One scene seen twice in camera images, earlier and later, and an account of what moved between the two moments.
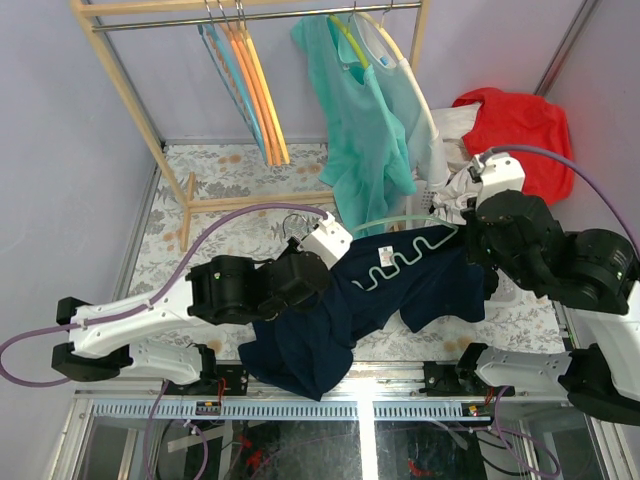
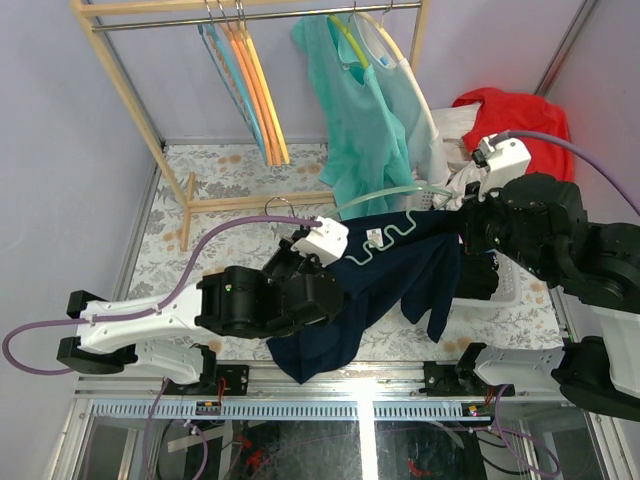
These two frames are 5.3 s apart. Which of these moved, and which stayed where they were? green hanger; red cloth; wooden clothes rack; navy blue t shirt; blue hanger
Moved: navy blue t shirt; green hanger
Stayed: red cloth; wooden clothes rack; blue hanger
